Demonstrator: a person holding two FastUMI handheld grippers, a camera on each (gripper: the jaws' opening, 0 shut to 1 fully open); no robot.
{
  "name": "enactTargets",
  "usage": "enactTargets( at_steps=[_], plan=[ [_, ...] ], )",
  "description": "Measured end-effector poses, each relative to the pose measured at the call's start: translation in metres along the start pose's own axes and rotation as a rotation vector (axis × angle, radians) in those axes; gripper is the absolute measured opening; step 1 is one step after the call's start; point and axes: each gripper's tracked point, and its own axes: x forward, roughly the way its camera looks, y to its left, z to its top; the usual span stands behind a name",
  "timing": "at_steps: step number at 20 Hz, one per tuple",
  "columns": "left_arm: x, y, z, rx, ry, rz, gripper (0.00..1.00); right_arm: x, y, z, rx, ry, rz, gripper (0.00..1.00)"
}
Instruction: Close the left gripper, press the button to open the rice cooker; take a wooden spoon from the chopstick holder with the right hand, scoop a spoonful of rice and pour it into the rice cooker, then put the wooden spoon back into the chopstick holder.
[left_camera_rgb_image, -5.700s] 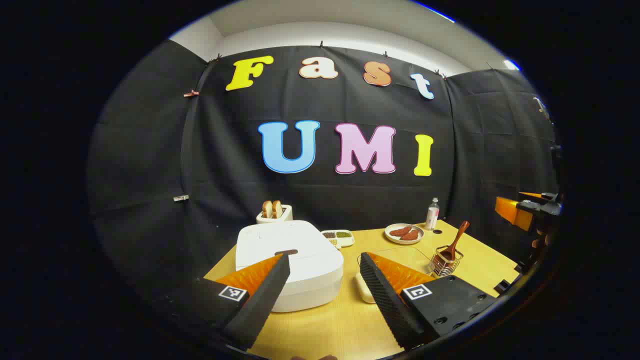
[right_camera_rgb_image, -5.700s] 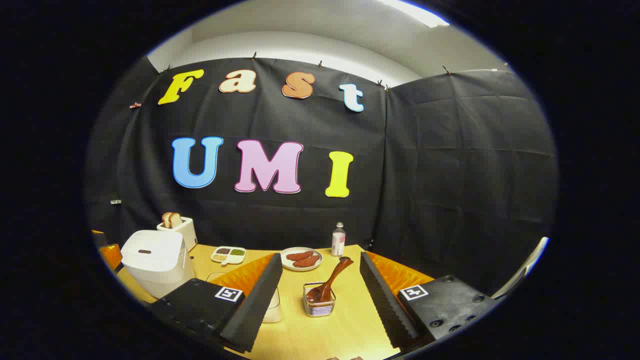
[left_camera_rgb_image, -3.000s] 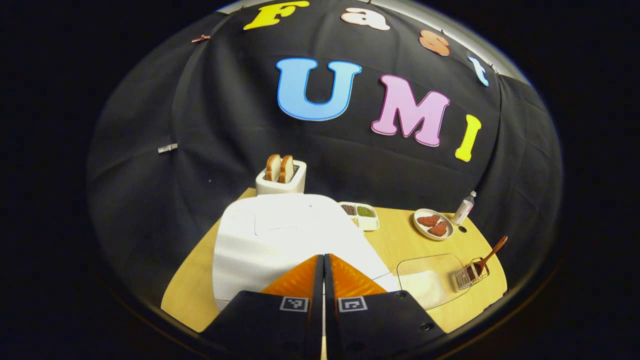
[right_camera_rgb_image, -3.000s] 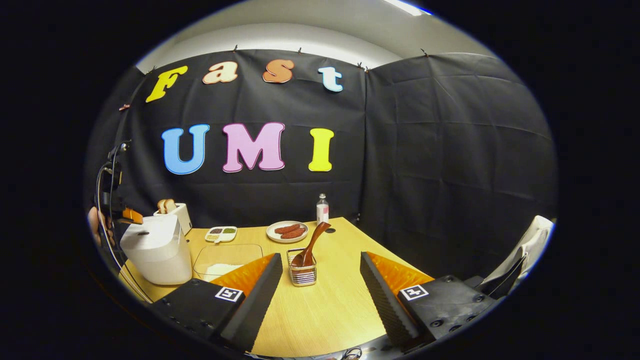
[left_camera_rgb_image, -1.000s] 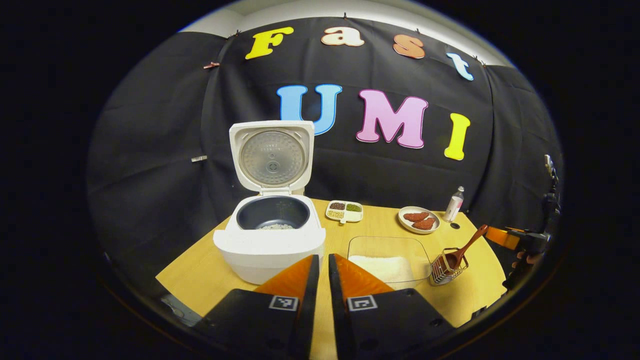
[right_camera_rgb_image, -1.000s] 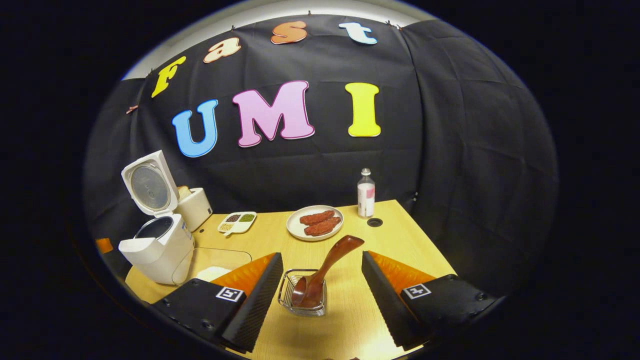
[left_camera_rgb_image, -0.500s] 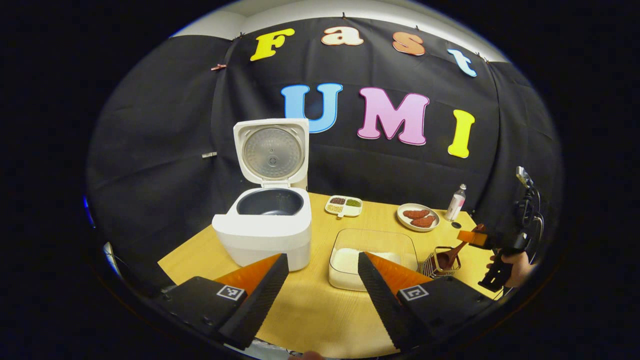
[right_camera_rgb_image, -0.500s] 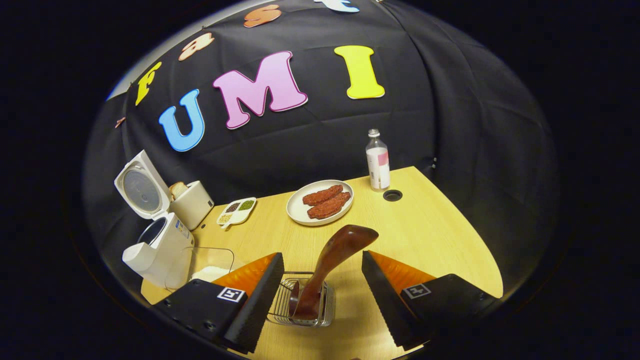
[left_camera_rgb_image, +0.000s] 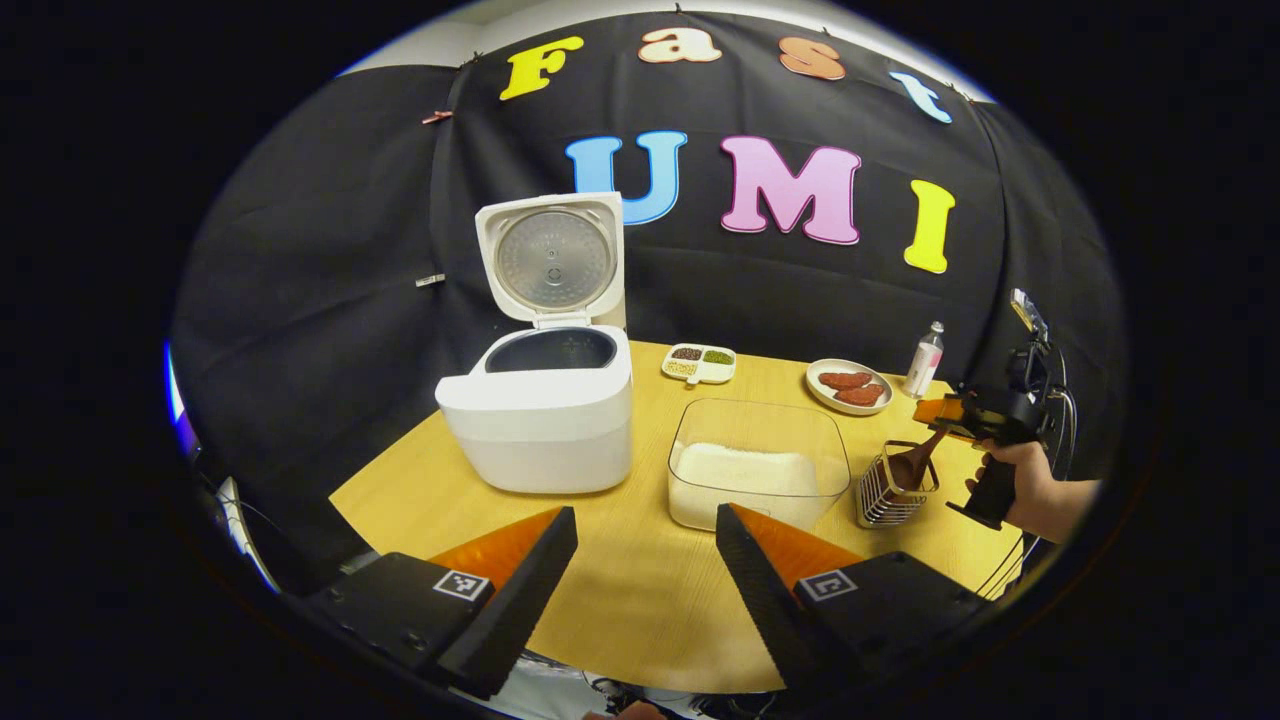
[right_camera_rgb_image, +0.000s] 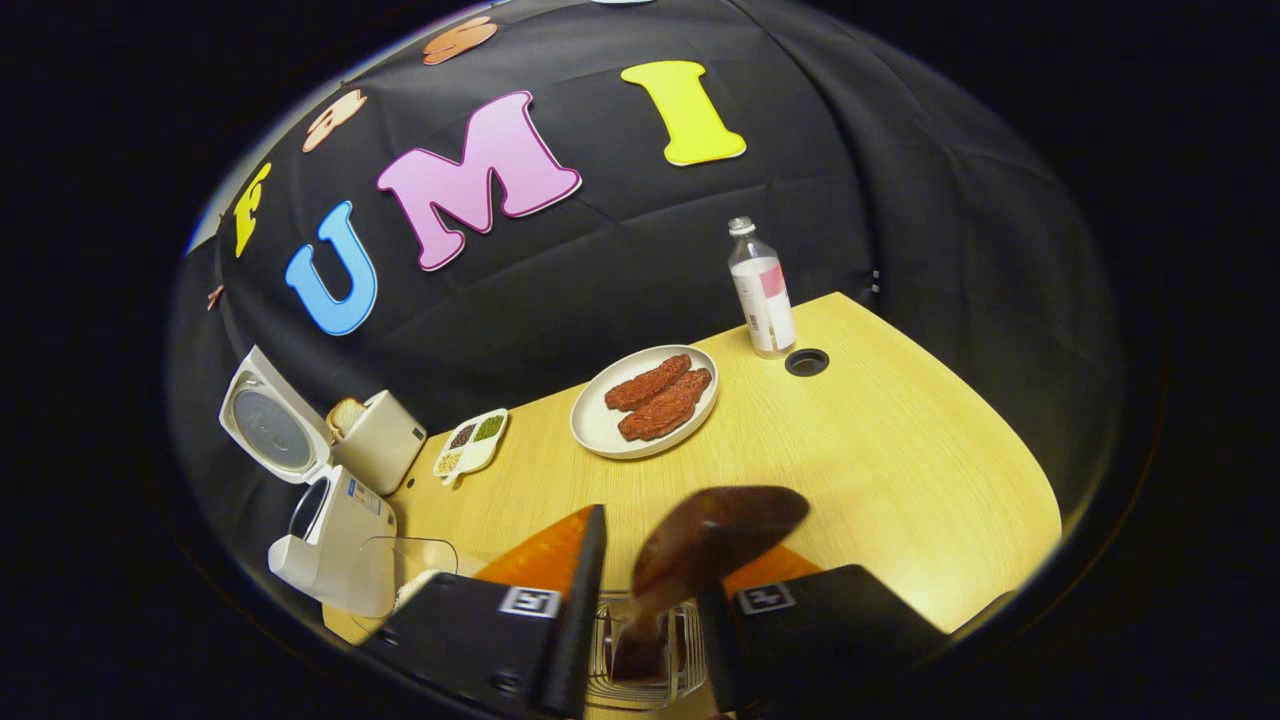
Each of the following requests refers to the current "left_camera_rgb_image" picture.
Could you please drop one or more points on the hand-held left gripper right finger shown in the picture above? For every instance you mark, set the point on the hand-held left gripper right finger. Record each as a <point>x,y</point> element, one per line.
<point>765,610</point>

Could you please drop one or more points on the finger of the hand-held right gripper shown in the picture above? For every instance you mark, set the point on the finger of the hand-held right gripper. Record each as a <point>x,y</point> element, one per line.
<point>940,412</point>

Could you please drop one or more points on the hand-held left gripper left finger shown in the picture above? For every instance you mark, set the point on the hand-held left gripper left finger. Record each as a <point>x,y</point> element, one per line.
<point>520,610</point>

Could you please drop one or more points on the brown wooden spoon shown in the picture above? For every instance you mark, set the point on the brown wooden spoon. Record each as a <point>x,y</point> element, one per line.
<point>915,462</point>

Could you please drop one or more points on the white rice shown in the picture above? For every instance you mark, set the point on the white rice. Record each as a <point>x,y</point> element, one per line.
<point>745,475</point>

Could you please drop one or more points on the white rice cooker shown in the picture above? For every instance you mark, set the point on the white rice cooker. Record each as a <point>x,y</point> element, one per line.
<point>540,430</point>

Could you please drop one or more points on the brown meat piece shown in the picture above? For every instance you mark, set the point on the brown meat piece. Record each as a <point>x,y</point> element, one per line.
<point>845,380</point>
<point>862,395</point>

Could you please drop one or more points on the white round plate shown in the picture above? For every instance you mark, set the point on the white round plate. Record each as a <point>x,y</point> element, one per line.
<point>825,398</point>

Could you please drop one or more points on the clear plastic container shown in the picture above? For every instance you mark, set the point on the clear plastic container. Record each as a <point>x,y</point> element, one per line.
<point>760,420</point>

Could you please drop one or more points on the white divided bean dish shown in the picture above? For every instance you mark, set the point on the white divided bean dish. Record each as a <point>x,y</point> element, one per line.
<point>700,372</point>

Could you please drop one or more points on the black backdrop cloth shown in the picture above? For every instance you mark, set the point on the black backdrop cloth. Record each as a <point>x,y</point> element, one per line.
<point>330,300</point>

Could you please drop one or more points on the red cloth clip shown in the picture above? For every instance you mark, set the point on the red cloth clip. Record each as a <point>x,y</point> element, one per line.
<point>437,117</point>

